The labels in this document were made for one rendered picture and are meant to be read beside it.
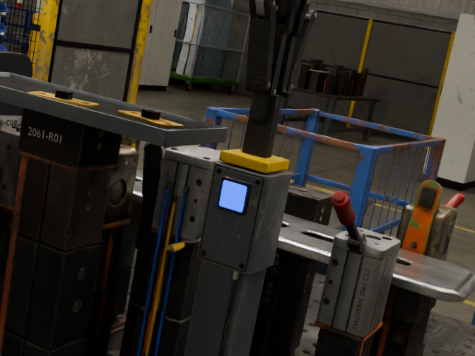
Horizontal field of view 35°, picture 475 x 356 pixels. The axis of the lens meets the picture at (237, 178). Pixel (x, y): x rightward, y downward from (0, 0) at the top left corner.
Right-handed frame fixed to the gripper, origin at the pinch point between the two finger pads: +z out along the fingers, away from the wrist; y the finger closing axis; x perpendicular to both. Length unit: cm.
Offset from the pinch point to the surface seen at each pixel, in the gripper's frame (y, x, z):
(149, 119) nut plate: -0.2, 14.7, 2.6
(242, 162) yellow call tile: -3.0, 0.0, 4.1
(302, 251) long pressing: 24.1, 1.1, 19.5
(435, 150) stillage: 321, 48, 31
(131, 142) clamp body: 52, 52, 17
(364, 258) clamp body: 12.7, -11.1, 14.6
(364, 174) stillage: 213, 51, 36
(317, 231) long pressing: 35.9, 3.5, 19.0
